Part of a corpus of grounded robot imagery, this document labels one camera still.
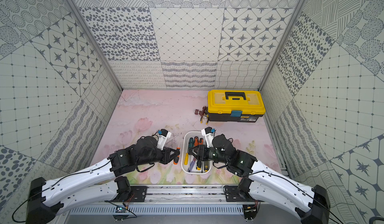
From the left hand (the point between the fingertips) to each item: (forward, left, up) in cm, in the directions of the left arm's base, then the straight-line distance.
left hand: (179, 150), depth 69 cm
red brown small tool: (+35, -7, -16) cm, 39 cm away
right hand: (0, -6, -1) cm, 6 cm away
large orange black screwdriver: (+13, -7, -17) cm, 22 cm away
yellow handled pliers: (+34, -12, -17) cm, 40 cm away
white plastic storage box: (-1, -4, -18) cm, 18 cm away
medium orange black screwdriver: (+13, -10, -17) cm, 23 cm away
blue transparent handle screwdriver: (-1, -5, -17) cm, 18 cm away
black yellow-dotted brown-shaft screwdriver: (-1, -13, -18) cm, 22 cm away
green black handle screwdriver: (+12, -4, -17) cm, 21 cm away
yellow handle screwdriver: (+2, -2, -19) cm, 19 cm away
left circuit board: (-22, +29, -20) cm, 42 cm away
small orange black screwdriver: (+1, +1, -2) cm, 2 cm away
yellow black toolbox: (+29, -34, -2) cm, 45 cm away
